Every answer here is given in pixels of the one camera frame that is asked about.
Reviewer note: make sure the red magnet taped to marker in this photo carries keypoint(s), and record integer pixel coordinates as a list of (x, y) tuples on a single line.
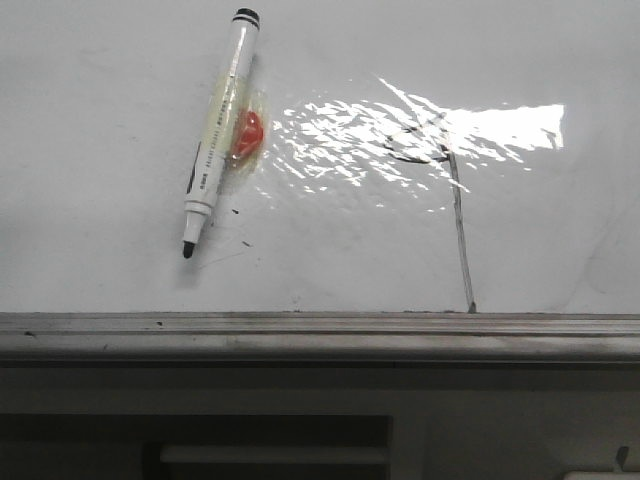
[(250, 132)]

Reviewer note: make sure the white black whiteboard marker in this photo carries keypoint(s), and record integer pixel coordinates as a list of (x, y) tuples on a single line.
[(215, 144)]

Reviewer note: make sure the white whiteboard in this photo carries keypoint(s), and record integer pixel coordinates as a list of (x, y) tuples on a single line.
[(382, 118)]

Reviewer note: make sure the grey aluminium whiteboard frame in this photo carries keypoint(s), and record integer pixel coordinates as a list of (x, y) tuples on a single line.
[(449, 337)]

